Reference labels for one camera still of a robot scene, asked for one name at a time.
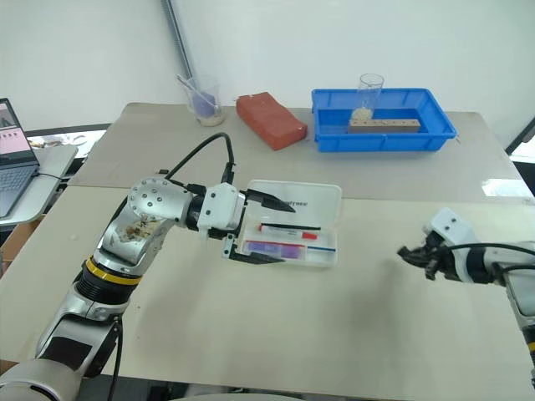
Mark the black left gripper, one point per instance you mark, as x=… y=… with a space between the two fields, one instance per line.
x=217 y=234

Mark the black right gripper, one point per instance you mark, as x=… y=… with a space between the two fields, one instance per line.
x=439 y=261

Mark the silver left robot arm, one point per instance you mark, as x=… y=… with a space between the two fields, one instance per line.
x=146 y=200

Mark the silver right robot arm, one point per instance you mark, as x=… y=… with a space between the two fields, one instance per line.
x=522 y=292

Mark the purple marker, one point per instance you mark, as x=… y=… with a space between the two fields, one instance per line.
x=271 y=250

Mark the red capped white marker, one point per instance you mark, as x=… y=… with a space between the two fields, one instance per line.
x=309 y=236

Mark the thin blue red pencil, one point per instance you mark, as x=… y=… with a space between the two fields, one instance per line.
x=322 y=248

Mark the white plastic pencil case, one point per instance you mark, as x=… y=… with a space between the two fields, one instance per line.
x=317 y=196

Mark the red brick-shaped block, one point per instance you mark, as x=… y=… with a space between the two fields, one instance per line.
x=271 y=121

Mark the blue plastic bin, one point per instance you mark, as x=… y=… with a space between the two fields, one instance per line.
x=376 y=143

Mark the clear plastic beaker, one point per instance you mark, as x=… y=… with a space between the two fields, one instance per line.
x=211 y=120

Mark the wooden block with holes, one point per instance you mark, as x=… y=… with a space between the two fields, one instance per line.
x=384 y=126

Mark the purple scoop in beaker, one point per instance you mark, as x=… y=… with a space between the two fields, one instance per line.
x=202 y=104

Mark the clear stirring rod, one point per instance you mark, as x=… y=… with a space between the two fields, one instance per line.
x=186 y=82

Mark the clear glass cup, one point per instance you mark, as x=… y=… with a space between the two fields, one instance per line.
x=370 y=92

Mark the grey laptop stand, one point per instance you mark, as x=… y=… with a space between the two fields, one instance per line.
x=54 y=167

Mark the brown cardboard box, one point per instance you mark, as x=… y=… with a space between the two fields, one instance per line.
x=16 y=239

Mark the grey laptop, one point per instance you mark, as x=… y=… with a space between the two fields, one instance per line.
x=16 y=175

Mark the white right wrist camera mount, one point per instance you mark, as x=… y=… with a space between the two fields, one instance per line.
x=449 y=225

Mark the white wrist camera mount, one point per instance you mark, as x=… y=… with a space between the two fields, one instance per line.
x=449 y=225
x=221 y=204

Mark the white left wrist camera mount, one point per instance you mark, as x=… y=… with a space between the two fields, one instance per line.
x=221 y=204

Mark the black metal frame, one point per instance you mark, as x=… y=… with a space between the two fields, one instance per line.
x=518 y=140

